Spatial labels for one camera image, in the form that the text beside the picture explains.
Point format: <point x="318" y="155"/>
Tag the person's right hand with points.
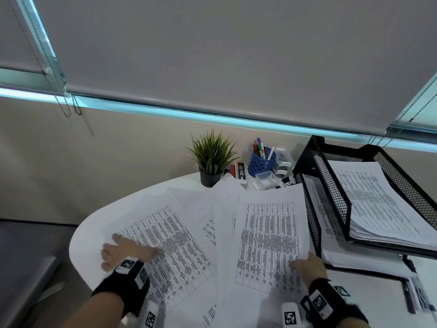
<point x="312" y="271"/>

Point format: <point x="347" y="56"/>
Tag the person's left hand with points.
<point x="129" y="251"/>

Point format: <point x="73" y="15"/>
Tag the pile of papers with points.
<point x="170" y="242"/>

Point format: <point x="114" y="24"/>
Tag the printed paper bundle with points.
<point x="375" y="201"/>
<point x="368" y="272"/>
<point x="269" y="242"/>
<point x="392" y="244"/>
<point x="392" y="241"/>
<point x="358" y="259"/>

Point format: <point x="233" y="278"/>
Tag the black mesh paper tray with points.
<point x="341" y="201"/>

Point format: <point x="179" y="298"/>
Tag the person's left forearm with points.
<point x="95" y="314"/>

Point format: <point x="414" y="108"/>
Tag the person's right forearm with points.
<point x="358" y="325"/>

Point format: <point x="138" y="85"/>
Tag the black left wristband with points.
<point x="112" y="286"/>

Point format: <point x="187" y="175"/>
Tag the black wristband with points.
<point x="112" y="286"/>
<point x="355" y="314"/>

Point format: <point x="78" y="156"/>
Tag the black right wristband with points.
<point x="355" y="314"/>

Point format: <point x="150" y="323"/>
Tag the white table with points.
<point x="368" y="304"/>

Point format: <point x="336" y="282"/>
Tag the clear plastic lidded box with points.
<point x="266" y="181"/>

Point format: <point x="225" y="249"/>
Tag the dark blue pen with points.
<point x="409" y="300"/>

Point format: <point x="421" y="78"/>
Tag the potted green plant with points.
<point x="210" y="179"/>

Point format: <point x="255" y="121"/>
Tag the grey low cabinet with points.
<point x="24" y="280"/>

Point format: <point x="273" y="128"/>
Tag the black marker pen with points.
<point x="421" y="293"/>

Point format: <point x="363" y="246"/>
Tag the white tape dispenser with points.
<point x="283" y="162"/>

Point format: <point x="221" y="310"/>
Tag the blue pen holder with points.
<point x="261" y="165"/>

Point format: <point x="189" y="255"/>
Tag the white box with dark label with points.
<point x="241" y="172"/>

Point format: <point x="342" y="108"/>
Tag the green and white pen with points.
<point x="262" y="150"/>

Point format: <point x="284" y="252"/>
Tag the red pen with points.
<point x="255" y="149"/>

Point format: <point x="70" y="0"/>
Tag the glass window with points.
<point x="170" y="113"/>

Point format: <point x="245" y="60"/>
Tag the wide grey roller blind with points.
<point x="222" y="54"/>

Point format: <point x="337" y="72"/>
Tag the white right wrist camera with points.
<point x="290" y="317"/>

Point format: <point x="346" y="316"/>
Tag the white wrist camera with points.
<point x="290" y="317"/>
<point x="150" y="319"/>

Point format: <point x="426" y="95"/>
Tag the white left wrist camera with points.
<point x="150" y="319"/>

